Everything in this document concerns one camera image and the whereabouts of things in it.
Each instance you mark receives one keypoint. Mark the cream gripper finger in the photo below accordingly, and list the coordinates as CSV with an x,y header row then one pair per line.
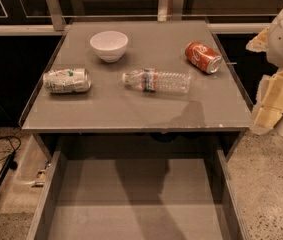
x,y
259,42
268,110

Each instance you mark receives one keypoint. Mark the clear plastic water bottle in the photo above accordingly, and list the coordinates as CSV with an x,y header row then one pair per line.
x,y
151,80

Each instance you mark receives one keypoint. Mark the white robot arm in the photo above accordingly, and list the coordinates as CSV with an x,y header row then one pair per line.
x,y
267,113

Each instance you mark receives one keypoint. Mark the open grey top drawer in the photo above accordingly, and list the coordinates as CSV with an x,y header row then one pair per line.
x,y
130,187

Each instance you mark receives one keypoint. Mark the red cola can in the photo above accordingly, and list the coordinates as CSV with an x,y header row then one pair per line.
x,y
203,57

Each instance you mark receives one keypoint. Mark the grey cabinet table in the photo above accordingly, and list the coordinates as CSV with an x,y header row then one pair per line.
x,y
214,102

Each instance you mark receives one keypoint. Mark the white ceramic bowl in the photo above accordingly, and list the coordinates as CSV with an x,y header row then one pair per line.
x,y
109,46

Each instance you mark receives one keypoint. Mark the white green soda can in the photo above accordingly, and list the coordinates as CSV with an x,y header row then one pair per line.
x,y
69,80

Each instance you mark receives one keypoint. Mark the metal rail frame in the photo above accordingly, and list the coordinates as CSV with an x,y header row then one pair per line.
x,y
32,12

